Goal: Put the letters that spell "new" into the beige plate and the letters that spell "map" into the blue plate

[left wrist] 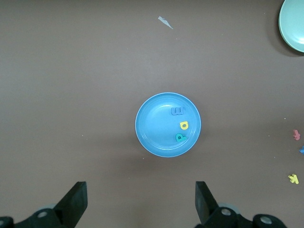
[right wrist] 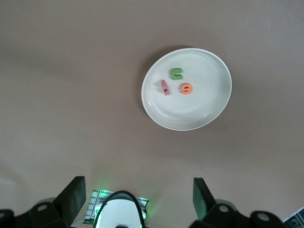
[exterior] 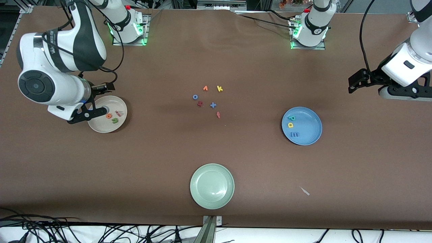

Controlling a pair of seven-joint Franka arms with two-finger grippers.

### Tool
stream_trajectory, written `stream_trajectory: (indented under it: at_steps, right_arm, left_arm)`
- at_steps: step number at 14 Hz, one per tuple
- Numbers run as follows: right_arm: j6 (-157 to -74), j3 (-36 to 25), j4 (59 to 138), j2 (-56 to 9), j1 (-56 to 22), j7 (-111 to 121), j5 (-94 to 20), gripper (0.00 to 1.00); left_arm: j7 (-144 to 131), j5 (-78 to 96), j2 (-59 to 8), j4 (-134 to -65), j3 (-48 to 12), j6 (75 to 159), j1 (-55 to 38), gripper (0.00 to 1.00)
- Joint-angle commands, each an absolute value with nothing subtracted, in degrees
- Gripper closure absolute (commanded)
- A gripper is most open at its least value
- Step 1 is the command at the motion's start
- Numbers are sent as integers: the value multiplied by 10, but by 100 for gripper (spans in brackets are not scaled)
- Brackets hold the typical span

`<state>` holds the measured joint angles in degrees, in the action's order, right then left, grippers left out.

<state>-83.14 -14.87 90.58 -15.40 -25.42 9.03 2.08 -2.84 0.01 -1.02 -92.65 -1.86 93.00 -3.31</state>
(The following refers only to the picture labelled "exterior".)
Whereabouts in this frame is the beige brown plate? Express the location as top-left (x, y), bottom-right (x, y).
top-left (87, 96), bottom-right (128, 133)

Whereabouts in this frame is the blue plate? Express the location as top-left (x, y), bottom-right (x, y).
top-left (281, 107), bottom-right (323, 146)

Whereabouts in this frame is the pale green plate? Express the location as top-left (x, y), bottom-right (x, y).
top-left (190, 163), bottom-right (235, 210)

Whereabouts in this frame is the brown table cover sheet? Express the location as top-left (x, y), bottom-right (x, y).
top-left (0, 5), bottom-right (432, 230)

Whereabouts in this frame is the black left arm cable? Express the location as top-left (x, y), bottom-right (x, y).
top-left (359, 0), bottom-right (376, 73)

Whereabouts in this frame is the black floor cable tangle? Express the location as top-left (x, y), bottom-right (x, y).
top-left (0, 208), bottom-right (81, 243)

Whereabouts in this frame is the aluminium frame structure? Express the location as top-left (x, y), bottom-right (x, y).
top-left (170, 0), bottom-right (270, 11)

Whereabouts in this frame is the black cable to arm base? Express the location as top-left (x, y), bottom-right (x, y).
top-left (233, 10), bottom-right (298, 29)

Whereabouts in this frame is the aluminium profile with bracket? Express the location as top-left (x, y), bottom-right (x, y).
top-left (193, 215), bottom-right (222, 243)

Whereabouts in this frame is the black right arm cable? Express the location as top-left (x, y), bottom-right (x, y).
top-left (42, 0), bottom-right (125, 89)

